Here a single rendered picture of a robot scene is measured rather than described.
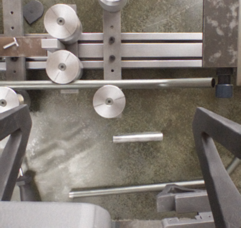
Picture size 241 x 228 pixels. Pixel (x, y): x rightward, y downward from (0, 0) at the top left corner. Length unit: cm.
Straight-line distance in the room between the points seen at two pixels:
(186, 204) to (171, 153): 18
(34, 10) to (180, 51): 28
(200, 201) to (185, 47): 25
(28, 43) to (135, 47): 18
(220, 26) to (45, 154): 37
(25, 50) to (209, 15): 27
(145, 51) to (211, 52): 15
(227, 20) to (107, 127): 27
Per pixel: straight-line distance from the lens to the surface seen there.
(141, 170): 46
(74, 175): 47
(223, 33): 30
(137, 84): 34
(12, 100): 37
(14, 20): 43
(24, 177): 47
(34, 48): 38
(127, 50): 40
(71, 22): 35
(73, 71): 34
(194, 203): 29
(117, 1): 37
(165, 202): 29
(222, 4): 31
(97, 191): 46
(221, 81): 31
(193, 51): 42
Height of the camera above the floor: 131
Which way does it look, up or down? 84 degrees down
